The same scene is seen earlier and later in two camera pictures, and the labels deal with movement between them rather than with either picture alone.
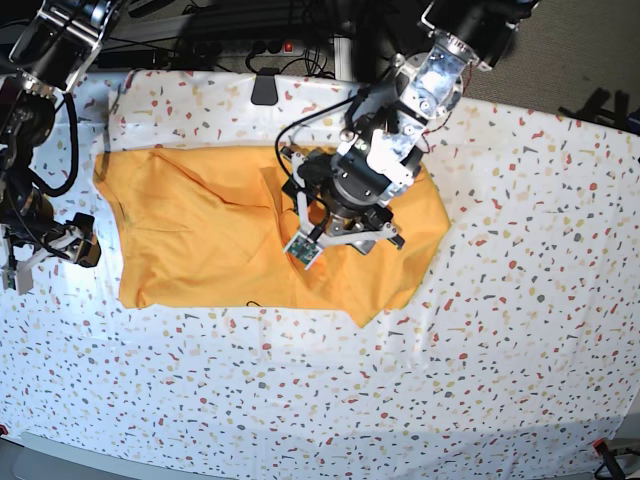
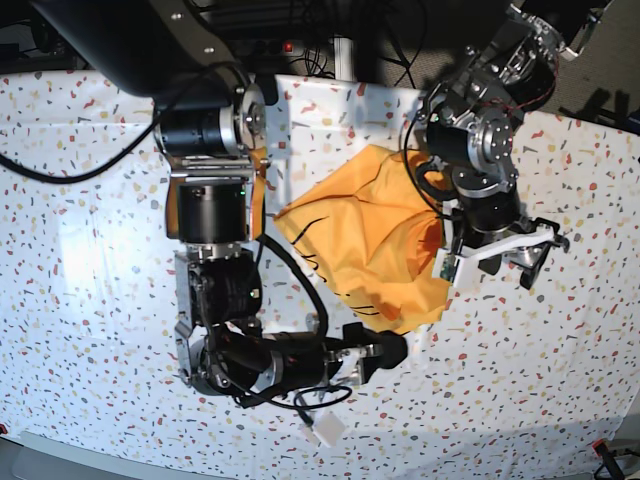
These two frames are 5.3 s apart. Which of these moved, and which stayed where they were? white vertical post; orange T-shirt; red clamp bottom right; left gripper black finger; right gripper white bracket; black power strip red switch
Moved: left gripper black finger; right gripper white bracket; orange T-shirt
Stayed: red clamp bottom right; black power strip red switch; white vertical post
